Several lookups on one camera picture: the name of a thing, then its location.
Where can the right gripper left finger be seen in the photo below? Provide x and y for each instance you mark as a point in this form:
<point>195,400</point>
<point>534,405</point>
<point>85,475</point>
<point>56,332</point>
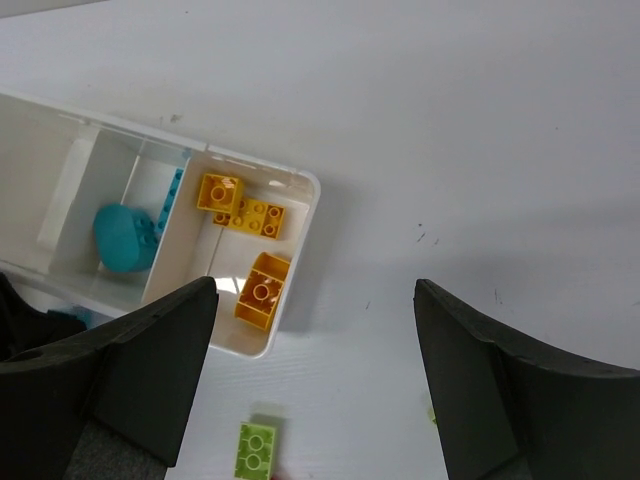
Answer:
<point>120,412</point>

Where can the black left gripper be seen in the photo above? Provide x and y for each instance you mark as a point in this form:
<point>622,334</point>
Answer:
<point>31,335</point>

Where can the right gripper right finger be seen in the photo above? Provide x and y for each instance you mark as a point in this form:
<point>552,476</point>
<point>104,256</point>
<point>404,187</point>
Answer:
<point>509,406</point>

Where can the small teal square brick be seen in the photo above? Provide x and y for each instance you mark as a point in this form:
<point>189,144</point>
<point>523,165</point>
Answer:
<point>85,316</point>

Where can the teal frog lily brick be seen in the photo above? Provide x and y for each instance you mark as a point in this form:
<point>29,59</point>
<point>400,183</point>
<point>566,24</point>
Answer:
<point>125,238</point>

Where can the lime brick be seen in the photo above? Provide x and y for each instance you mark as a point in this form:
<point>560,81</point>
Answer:
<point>431,415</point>
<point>259,448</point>

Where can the yellow curved striped brick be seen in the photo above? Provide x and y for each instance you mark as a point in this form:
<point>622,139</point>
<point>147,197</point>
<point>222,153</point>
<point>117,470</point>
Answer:
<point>260,295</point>

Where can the small yellow brick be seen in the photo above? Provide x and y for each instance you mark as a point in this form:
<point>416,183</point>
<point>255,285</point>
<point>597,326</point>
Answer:
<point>220,193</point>

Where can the long teal brick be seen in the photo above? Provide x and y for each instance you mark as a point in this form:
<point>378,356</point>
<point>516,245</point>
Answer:
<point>168,202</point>

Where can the wide white divided bin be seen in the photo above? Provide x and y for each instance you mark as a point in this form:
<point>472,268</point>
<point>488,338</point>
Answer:
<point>60,165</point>

